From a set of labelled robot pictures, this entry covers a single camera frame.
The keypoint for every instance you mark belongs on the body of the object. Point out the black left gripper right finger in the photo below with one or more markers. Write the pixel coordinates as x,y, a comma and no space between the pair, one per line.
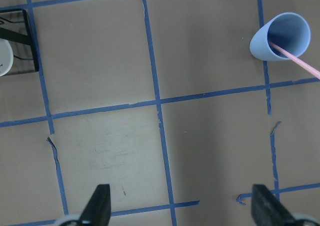
267,210

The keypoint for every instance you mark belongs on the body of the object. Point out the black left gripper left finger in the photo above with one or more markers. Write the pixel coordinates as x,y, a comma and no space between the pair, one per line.
98,208

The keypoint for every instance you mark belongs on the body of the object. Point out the pink chopstick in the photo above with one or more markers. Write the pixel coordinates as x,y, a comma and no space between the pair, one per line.
296,60

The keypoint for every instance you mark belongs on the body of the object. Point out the blue plastic cup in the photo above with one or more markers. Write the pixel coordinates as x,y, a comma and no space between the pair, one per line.
289,31

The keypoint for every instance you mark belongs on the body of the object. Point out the brown paper table cover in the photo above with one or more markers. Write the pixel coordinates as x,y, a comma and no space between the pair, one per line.
162,100

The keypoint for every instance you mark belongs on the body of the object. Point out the white mug lower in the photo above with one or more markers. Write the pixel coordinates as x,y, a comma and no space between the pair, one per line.
6,57

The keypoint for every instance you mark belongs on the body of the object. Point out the black wire mug rack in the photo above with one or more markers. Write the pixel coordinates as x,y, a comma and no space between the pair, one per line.
16,29

